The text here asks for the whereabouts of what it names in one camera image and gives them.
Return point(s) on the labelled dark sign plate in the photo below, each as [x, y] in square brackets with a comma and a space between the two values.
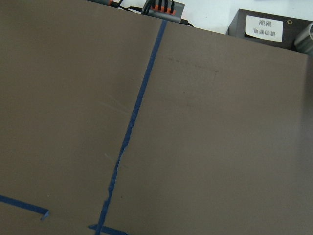
[269, 29]

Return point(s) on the grey cable hub near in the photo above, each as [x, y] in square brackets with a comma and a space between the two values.
[169, 10]

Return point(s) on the grey cable hub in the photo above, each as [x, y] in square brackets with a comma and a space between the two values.
[110, 3]
[169, 10]

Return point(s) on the grey cable hub far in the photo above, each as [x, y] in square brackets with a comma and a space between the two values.
[110, 3]

